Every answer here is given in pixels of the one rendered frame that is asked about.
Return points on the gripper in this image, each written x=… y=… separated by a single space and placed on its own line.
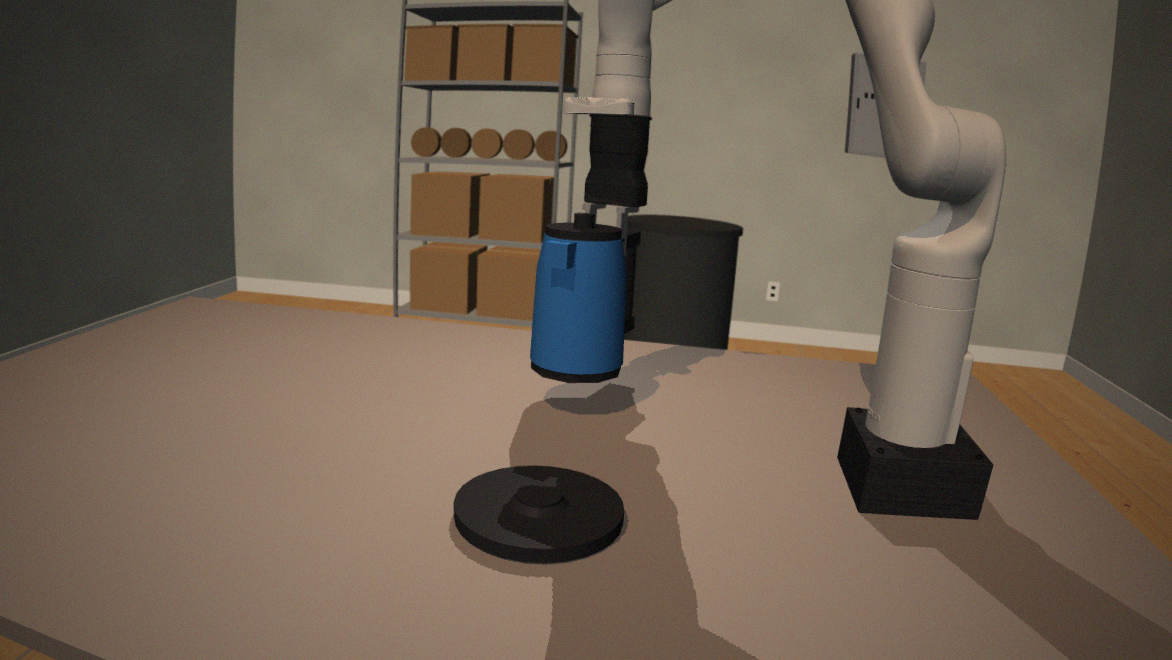
x=616 y=179

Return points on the black round disc with center stud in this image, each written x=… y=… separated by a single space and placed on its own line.
x=535 y=523

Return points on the blue electric kettle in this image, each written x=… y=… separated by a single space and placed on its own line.
x=580 y=306

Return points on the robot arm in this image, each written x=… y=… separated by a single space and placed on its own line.
x=933 y=152

